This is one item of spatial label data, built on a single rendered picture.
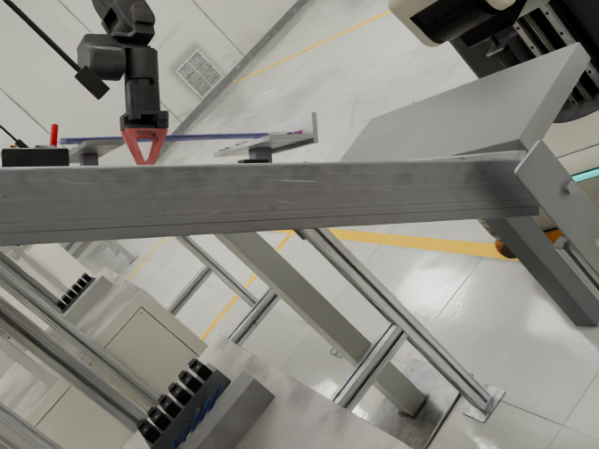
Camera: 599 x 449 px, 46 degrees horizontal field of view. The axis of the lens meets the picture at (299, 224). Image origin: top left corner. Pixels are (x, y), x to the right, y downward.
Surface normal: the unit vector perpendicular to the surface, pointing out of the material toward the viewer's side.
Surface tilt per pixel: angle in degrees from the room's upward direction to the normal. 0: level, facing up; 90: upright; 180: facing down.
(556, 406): 0
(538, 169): 90
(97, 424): 90
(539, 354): 0
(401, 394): 90
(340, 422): 0
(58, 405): 90
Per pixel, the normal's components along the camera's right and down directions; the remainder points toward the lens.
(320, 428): -0.67, -0.67
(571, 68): 0.50, -0.09
